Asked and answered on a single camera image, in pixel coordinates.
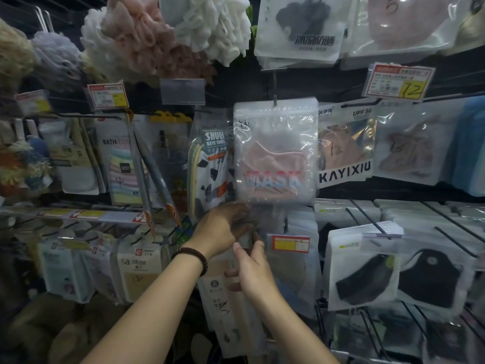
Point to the white bath mitt packet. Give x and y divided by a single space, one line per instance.
75 178

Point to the person's left hand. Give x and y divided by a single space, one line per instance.
219 231

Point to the row of clear long packets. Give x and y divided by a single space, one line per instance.
174 155

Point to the grey bath sponge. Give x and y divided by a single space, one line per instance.
57 60

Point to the multicoloured bath sponge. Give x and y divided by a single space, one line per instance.
26 166

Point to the row of small white packets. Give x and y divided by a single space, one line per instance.
140 269

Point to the pastel striped towel packet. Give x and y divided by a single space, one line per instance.
121 174

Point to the green fluffy item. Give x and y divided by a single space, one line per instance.
251 18

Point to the white fluffy item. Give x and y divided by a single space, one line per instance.
212 26

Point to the black white towel packet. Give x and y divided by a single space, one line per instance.
212 162
231 174

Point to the row of translucent mask packets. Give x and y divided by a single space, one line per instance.
299 284

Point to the person's left forearm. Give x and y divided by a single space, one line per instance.
140 322

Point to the beige bath sponge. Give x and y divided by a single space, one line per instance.
15 56

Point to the white packet grey mask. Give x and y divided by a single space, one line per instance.
303 34

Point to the white bath sponge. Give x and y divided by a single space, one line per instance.
93 45

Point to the clear packet pink mask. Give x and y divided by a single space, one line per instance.
273 155

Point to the white price tag yellow corner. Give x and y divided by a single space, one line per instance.
33 103
108 96
390 81

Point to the red yellow price tag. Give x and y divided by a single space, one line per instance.
290 244

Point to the black mask packet green sticker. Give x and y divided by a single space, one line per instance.
360 284

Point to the pink bath sponge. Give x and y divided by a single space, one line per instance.
136 37

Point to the white packet beige mask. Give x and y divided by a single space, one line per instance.
409 151

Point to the beige cap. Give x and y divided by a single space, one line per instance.
41 326

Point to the clear tag holder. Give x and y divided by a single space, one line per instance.
182 91
382 242

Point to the grey packet pink mask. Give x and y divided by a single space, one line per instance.
341 174

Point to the cream line-drawing mask packet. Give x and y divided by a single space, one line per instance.
473 30

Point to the person's right hand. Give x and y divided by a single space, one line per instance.
257 276

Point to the person's right forearm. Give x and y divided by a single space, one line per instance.
291 329

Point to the glossy packet pink mask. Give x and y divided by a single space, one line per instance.
405 26

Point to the row of cream mask packets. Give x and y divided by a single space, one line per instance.
223 314

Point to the cream cap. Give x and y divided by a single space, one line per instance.
87 337

